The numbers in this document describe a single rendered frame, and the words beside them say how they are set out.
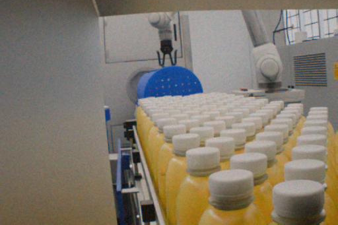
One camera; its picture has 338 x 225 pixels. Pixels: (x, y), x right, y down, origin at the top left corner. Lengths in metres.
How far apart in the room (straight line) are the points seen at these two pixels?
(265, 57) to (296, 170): 1.87
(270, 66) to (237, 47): 5.32
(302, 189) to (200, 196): 0.18
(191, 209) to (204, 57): 6.90
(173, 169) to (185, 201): 0.13
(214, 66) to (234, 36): 0.70
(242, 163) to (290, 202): 0.12
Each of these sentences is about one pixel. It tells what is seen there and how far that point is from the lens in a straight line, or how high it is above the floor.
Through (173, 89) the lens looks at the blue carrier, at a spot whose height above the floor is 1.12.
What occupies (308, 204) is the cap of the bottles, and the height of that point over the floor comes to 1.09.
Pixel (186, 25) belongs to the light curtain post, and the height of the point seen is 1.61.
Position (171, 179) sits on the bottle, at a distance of 0.57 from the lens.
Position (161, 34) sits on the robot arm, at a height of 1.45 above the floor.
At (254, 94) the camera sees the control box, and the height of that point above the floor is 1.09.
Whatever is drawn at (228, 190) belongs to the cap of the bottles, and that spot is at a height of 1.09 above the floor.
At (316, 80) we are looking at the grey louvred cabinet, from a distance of 3.73.
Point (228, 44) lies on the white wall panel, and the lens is 7.45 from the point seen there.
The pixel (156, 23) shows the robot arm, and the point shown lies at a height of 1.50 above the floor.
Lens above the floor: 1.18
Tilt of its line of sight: 4 degrees down
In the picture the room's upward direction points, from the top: 4 degrees counter-clockwise
